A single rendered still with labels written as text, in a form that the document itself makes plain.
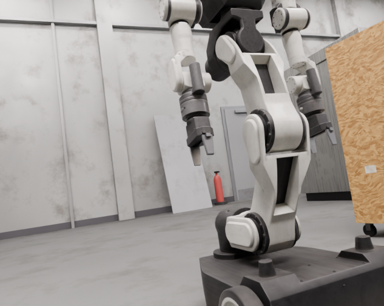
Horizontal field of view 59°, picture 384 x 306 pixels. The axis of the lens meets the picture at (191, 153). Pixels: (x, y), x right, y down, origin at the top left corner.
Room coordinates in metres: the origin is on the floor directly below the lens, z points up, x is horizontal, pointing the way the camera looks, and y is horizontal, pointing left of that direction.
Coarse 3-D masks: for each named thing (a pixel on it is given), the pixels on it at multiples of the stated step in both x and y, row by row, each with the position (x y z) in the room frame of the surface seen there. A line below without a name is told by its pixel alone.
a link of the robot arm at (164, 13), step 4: (160, 0) 1.06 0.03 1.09; (164, 0) 1.02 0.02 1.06; (168, 0) 1.02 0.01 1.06; (160, 4) 1.07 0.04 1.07; (164, 4) 1.02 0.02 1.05; (168, 4) 1.02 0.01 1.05; (200, 4) 1.06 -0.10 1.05; (160, 8) 1.07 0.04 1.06; (164, 8) 1.03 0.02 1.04; (168, 8) 1.03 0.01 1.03; (200, 8) 1.06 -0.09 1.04; (160, 12) 1.07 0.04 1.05; (164, 12) 1.03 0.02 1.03; (168, 12) 1.03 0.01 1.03; (200, 12) 1.07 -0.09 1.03; (160, 16) 1.07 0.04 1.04; (164, 16) 1.04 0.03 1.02; (168, 16) 1.04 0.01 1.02; (200, 16) 1.08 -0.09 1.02; (164, 20) 1.06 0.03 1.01; (168, 20) 1.06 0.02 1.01
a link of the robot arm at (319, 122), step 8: (304, 104) 1.23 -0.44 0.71; (312, 104) 1.22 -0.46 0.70; (320, 104) 1.22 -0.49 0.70; (304, 112) 1.23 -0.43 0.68; (312, 112) 1.23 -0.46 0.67; (320, 112) 1.24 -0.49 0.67; (312, 120) 1.23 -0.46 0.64; (320, 120) 1.21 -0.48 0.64; (328, 120) 1.22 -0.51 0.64; (312, 128) 1.23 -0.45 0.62; (320, 128) 1.20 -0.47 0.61; (312, 136) 1.29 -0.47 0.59
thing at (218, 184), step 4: (216, 172) 7.12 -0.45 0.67; (216, 176) 7.12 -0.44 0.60; (216, 180) 7.11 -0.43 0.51; (220, 180) 7.12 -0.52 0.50; (216, 184) 7.11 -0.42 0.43; (220, 184) 7.11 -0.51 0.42; (216, 188) 7.12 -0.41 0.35; (220, 188) 7.11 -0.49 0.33; (216, 192) 7.13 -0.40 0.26; (220, 192) 7.10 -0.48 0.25; (216, 196) 7.15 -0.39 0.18; (220, 196) 7.10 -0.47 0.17; (220, 200) 7.10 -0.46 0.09; (216, 204) 7.11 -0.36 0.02; (220, 204) 7.07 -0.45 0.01; (224, 204) 7.05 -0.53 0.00
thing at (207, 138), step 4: (204, 136) 0.96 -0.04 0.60; (208, 136) 0.95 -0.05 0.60; (212, 136) 0.97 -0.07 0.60; (204, 140) 0.95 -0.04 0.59; (208, 140) 0.96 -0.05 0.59; (212, 140) 0.96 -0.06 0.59; (204, 144) 0.95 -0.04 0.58; (208, 144) 0.95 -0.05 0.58; (212, 144) 0.96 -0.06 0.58; (208, 148) 0.95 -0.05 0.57; (212, 148) 0.96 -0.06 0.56; (208, 152) 0.95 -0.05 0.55; (212, 152) 0.95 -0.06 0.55
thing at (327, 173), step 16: (352, 32) 3.93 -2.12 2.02; (320, 64) 4.51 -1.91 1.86; (320, 80) 4.56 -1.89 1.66; (336, 128) 4.44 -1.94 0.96; (320, 144) 4.75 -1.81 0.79; (336, 144) 4.49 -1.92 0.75; (320, 160) 4.80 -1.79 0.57; (336, 160) 4.53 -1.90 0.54; (320, 176) 4.85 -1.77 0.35; (336, 176) 4.58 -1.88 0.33; (304, 192) 5.23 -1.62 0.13; (320, 192) 4.96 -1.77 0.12; (336, 192) 4.68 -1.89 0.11
